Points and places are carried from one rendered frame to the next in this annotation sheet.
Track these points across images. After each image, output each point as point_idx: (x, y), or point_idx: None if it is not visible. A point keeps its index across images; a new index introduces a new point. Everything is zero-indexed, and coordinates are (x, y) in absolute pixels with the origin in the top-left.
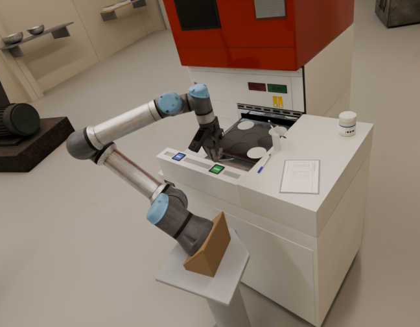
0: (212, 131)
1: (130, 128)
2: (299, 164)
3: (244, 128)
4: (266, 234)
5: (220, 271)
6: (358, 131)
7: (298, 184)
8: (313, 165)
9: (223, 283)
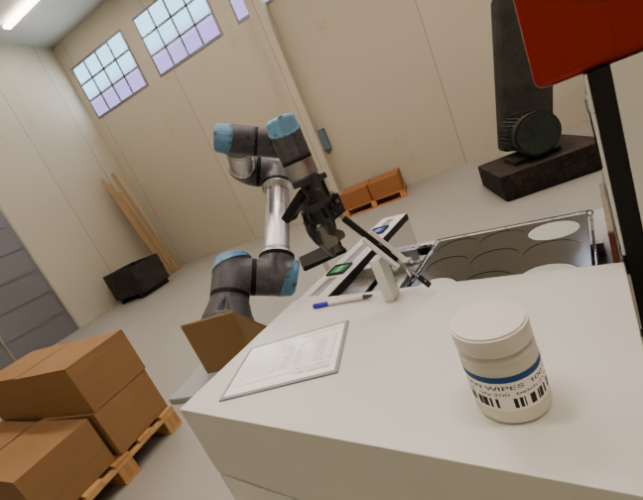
0: (313, 199)
1: (228, 161)
2: (325, 344)
3: (533, 235)
4: None
5: (212, 375)
6: (540, 434)
7: (260, 363)
8: (318, 365)
9: (194, 385)
